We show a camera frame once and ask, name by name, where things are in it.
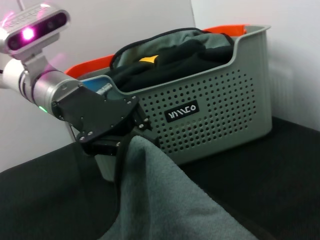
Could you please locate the dark cloth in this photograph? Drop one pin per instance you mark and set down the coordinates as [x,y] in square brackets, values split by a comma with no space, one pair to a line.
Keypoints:
[180,65]

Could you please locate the grey towel with black trim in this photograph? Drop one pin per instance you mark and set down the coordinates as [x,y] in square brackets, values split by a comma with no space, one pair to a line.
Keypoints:
[162,200]
[175,41]

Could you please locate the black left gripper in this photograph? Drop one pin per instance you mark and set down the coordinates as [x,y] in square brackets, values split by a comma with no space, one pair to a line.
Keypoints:
[95,115]

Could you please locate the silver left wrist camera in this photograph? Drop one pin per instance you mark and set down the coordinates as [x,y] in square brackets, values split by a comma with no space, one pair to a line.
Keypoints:
[32,30]

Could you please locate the yellow fabric label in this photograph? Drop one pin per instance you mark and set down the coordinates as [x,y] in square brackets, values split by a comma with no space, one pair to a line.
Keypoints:
[148,60]

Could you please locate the grey perforated storage box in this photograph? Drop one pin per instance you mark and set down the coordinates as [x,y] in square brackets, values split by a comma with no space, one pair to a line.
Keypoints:
[212,120]

